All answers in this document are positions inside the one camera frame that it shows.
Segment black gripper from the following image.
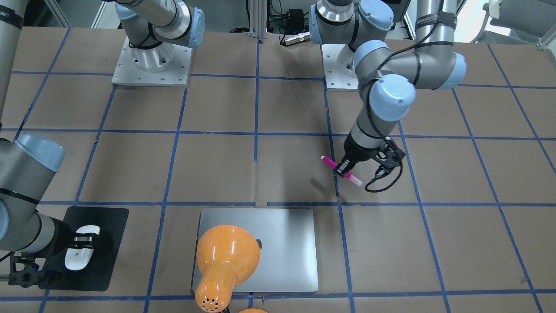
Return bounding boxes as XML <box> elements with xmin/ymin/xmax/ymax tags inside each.
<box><xmin>336</xmin><ymin>134</ymin><xmax>381</xmax><ymax>176</ymax></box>
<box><xmin>33</xmin><ymin>213</ymin><xmax>100</xmax><ymax>272</ymax></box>

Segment pink pen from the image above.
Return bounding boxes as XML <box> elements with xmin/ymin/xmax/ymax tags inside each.
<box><xmin>320</xmin><ymin>155</ymin><xmax>363</xmax><ymax>187</ymax></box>

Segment white computer mouse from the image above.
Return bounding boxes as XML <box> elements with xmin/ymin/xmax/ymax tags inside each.
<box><xmin>64</xmin><ymin>225</ymin><xmax>100</xmax><ymax>271</ymax></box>

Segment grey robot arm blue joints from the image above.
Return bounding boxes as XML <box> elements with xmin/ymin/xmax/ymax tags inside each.
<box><xmin>309</xmin><ymin>0</ymin><xmax>467</xmax><ymax>150</ymax></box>

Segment black mousepad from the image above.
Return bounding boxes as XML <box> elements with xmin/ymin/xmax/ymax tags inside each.
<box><xmin>39</xmin><ymin>206</ymin><xmax>129</xmax><ymax>291</ymax></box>

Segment silver Apple laptop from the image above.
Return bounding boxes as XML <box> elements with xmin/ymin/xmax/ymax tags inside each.
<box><xmin>198</xmin><ymin>207</ymin><xmax>318</xmax><ymax>293</ymax></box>

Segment orange desk lamp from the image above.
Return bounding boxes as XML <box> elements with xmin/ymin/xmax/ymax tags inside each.
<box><xmin>195</xmin><ymin>225</ymin><xmax>262</xmax><ymax>313</ymax></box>

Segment grey office chair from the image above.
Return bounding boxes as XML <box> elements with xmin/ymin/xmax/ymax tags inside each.
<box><xmin>470</xmin><ymin>0</ymin><xmax>556</xmax><ymax>44</ymax></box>

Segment black camera cable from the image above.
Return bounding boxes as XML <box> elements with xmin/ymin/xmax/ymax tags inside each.
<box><xmin>365</xmin><ymin>165</ymin><xmax>404</xmax><ymax>193</ymax></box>

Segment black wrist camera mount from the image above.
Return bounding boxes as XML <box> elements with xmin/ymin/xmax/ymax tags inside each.
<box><xmin>8</xmin><ymin>254</ymin><xmax>50</xmax><ymax>289</ymax></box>

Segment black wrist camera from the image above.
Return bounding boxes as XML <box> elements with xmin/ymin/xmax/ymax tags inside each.
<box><xmin>377</xmin><ymin>137</ymin><xmax>406</xmax><ymax>171</ymax></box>

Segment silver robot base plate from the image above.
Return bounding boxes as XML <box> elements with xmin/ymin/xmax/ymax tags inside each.
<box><xmin>321</xmin><ymin>44</ymin><xmax>359</xmax><ymax>92</ymax></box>
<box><xmin>111</xmin><ymin>38</ymin><xmax>193</xmax><ymax>87</ymax></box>

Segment silver cable connector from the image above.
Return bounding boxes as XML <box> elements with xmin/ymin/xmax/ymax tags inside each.
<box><xmin>280</xmin><ymin>32</ymin><xmax>311</xmax><ymax>47</ymax></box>

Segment aluminium frame post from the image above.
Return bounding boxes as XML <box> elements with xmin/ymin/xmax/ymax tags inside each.
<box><xmin>248</xmin><ymin>0</ymin><xmax>268</xmax><ymax>42</ymax></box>

